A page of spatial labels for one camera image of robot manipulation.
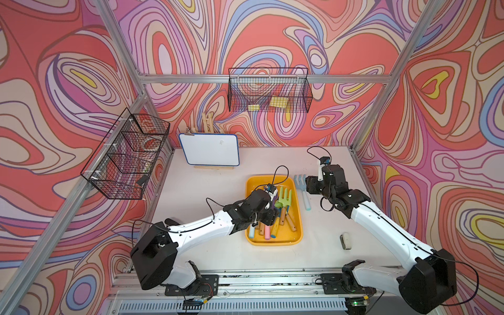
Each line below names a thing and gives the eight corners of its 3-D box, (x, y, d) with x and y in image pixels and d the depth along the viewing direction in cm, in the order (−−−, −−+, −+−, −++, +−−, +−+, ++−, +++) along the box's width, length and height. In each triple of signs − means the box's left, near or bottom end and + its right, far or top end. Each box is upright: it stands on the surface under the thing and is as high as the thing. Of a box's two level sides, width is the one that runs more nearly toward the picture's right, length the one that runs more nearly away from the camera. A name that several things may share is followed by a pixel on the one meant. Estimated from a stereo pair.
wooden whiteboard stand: (195, 169, 111) (194, 166, 108) (195, 169, 111) (194, 165, 109) (233, 169, 111) (233, 166, 108) (233, 169, 111) (233, 165, 109)
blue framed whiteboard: (189, 167, 112) (177, 137, 94) (191, 162, 114) (179, 132, 97) (238, 169, 111) (235, 139, 93) (239, 164, 113) (236, 134, 96)
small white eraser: (343, 249, 83) (346, 247, 81) (339, 235, 87) (341, 232, 85) (350, 249, 83) (354, 247, 81) (346, 235, 87) (349, 232, 85)
